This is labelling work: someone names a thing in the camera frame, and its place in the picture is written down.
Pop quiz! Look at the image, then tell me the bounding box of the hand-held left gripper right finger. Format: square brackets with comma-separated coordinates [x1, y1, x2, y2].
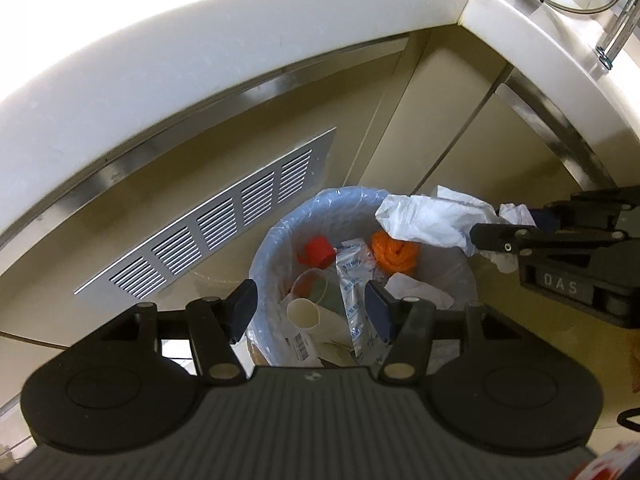
[365, 280, 525, 386]

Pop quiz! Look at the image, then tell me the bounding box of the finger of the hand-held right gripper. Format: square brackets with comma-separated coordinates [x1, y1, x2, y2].
[531, 186, 640, 234]
[470, 223, 629, 257]

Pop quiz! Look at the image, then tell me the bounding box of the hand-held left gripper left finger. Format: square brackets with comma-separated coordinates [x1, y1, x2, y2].
[100, 279, 258, 386]

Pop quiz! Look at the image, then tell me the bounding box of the blue plastic waste basket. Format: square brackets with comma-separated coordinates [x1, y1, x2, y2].
[247, 187, 478, 368]

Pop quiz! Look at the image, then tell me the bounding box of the white plastic bag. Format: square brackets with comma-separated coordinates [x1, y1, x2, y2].
[375, 185, 538, 273]

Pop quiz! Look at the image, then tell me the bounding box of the clear plastic wrapper packet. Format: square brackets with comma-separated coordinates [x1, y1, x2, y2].
[334, 237, 397, 362]

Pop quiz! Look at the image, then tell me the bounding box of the crumpled white tissue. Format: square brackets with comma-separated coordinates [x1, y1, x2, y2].
[384, 272, 456, 312]

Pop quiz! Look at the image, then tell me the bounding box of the orange mesh net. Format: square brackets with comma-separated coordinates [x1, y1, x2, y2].
[370, 230, 419, 276]

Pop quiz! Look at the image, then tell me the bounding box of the white paper cup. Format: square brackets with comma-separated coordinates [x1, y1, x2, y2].
[286, 297, 352, 342]

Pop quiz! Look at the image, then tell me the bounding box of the translucent plastic cup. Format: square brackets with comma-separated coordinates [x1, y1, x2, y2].
[290, 269, 342, 311]

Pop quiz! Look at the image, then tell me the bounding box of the red plastic cap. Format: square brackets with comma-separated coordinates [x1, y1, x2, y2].
[297, 236, 336, 267]

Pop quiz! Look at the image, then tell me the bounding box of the silver cabinet vent grille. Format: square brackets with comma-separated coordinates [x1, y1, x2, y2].
[74, 127, 337, 296]

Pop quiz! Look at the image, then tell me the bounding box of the beige kitchen cabinet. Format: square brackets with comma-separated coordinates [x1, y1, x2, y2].
[0, 30, 640, 411]

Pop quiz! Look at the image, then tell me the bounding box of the red white cloth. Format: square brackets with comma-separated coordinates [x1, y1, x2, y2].
[570, 440, 640, 480]

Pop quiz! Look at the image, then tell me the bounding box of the metal dish rack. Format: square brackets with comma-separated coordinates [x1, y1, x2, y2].
[594, 0, 640, 72]

